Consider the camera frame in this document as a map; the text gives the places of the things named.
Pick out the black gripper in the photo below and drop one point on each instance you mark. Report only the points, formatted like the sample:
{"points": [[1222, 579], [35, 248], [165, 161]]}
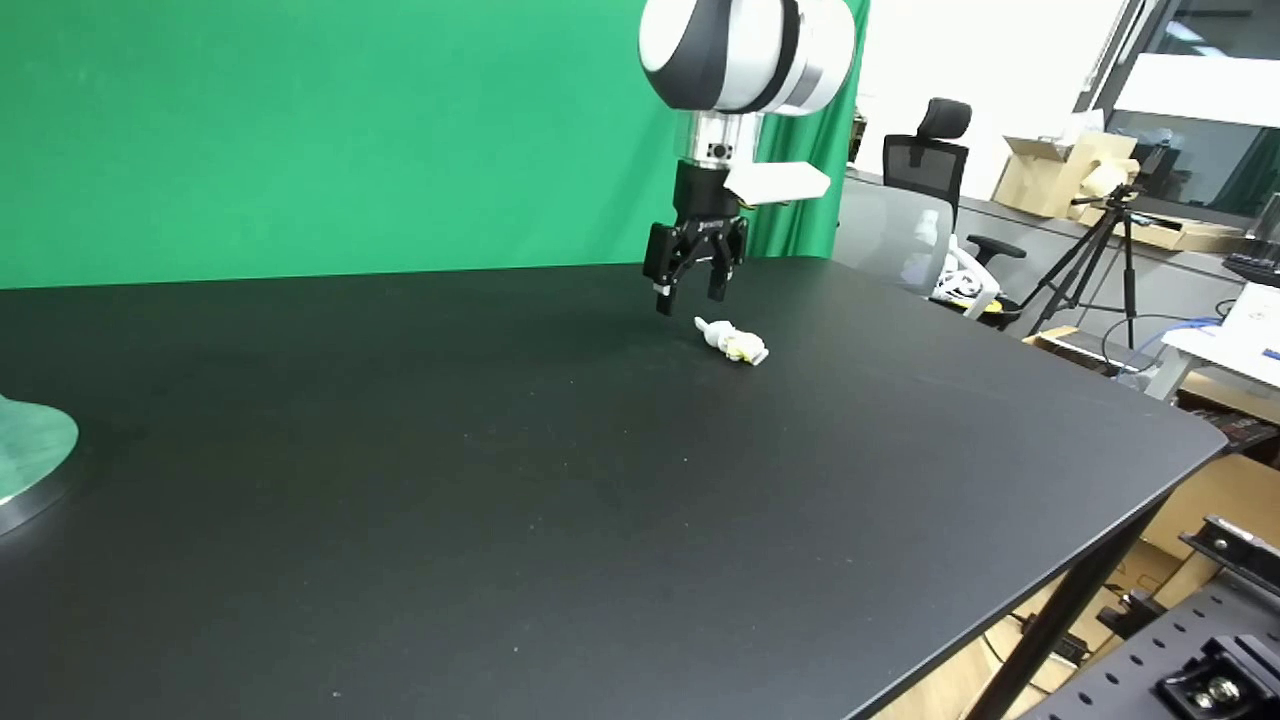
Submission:
{"points": [[707, 200]]}

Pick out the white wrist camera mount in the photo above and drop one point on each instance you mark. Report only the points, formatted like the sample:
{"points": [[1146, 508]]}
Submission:
{"points": [[786, 183]]}

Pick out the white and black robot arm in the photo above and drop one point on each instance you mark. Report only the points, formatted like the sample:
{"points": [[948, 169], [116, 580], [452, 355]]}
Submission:
{"points": [[747, 55]]}

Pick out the printed paper sheets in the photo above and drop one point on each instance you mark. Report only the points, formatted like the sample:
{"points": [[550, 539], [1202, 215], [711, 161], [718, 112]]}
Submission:
{"points": [[960, 280]]}

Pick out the black office chair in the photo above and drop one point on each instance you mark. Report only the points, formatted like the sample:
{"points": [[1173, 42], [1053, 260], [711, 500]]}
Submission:
{"points": [[927, 161]]}

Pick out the open cardboard box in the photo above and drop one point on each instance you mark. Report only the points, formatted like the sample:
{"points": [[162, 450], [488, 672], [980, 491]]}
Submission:
{"points": [[1047, 174]]}

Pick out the black camera tripod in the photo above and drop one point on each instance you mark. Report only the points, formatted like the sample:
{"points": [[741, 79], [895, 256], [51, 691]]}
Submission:
{"points": [[1131, 260]]}

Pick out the white side desk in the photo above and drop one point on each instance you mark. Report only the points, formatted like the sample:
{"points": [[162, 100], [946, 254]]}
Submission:
{"points": [[1241, 340]]}

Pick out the flat green backdrop screen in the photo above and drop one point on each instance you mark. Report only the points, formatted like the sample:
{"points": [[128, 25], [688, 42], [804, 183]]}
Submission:
{"points": [[334, 132]]}

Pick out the black perforated breadboard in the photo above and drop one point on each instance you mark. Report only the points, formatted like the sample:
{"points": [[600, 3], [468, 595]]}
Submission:
{"points": [[1134, 680]]}

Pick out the black bracket with silver screw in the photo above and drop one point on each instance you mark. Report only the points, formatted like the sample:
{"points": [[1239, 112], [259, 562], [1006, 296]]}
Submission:
{"points": [[1222, 685]]}

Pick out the white plush toy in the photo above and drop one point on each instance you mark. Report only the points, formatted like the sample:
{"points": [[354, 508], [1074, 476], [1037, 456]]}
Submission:
{"points": [[729, 340]]}

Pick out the pale base plate with pegs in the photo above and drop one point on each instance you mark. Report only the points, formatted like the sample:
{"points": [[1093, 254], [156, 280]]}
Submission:
{"points": [[31, 445]]}

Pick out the black table leg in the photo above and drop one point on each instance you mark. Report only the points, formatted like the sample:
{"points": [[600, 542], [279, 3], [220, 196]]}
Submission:
{"points": [[1053, 624]]}

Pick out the green draped curtain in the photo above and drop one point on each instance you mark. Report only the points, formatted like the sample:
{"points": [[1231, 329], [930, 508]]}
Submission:
{"points": [[803, 222]]}

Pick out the black clamp bracket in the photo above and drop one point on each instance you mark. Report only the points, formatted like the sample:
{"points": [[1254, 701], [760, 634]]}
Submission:
{"points": [[1233, 546]]}

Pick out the grey chair back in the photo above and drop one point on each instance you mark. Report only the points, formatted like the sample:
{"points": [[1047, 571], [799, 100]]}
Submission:
{"points": [[885, 234]]}

